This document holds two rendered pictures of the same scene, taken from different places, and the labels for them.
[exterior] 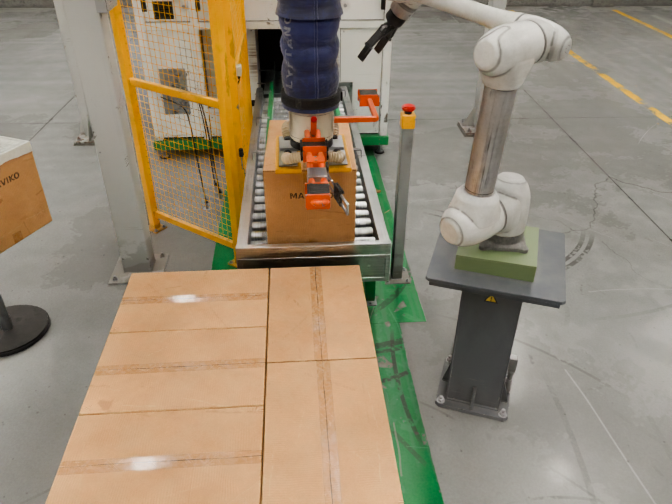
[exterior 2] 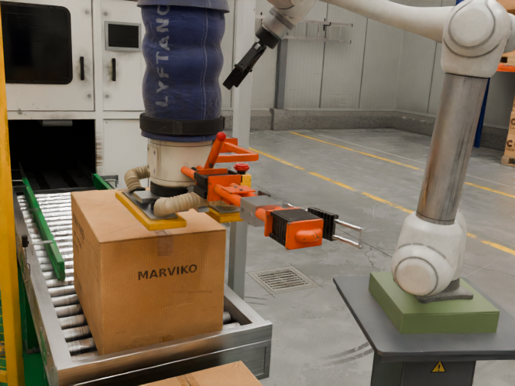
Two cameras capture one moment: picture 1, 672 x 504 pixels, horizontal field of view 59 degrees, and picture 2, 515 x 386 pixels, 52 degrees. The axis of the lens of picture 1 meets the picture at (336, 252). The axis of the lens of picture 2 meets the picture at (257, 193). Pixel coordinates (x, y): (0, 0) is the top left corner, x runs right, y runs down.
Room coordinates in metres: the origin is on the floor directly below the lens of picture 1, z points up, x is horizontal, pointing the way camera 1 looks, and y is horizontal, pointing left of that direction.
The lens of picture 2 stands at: (0.80, 0.50, 1.49)
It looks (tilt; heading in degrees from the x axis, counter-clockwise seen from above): 14 degrees down; 336
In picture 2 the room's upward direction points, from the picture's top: 3 degrees clockwise
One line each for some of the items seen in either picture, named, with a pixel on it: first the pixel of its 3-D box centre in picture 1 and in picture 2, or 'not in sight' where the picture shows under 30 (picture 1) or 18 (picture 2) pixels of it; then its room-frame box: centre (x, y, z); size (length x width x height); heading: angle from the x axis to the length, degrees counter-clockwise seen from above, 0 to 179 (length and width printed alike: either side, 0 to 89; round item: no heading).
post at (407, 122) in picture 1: (401, 201); (236, 280); (2.86, -0.36, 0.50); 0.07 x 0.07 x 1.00; 4
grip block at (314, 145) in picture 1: (314, 149); (218, 184); (1.96, 0.08, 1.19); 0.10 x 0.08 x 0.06; 95
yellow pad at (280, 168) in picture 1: (287, 149); (148, 202); (2.20, 0.19, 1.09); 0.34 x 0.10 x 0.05; 5
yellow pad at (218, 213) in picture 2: (335, 148); (211, 197); (2.21, 0.00, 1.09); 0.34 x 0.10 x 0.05; 5
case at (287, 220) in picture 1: (310, 181); (141, 261); (2.60, 0.13, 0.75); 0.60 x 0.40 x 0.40; 3
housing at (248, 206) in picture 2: (317, 177); (260, 210); (1.74, 0.06, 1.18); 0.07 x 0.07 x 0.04; 5
